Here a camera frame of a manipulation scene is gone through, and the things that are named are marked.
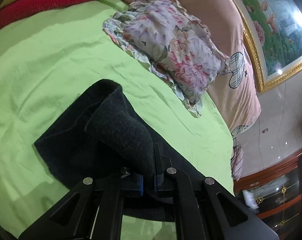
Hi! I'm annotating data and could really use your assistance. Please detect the green bed sheet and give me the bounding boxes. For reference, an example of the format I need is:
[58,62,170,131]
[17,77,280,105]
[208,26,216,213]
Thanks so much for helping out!
[0,0,233,237]

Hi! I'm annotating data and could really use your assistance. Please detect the wooden glass door cabinet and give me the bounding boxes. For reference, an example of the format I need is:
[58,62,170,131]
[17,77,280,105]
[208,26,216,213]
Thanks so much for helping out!
[234,148,302,239]

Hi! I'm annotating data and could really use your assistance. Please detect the black pants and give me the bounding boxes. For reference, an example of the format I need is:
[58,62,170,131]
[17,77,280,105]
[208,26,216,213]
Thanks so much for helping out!
[33,78,236,223]

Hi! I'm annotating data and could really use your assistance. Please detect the pink cartoon quilt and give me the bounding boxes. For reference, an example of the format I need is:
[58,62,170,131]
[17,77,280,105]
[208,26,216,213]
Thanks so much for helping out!
[108,0,262,181]

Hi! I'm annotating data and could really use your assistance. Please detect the floral pillow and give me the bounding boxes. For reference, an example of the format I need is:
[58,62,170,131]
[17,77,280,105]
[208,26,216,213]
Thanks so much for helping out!
[103,0,230,117]

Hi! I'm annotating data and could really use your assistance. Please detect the gold framed landscape painting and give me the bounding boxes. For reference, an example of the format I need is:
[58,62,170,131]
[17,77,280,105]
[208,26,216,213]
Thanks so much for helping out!
[233,0,302,93]

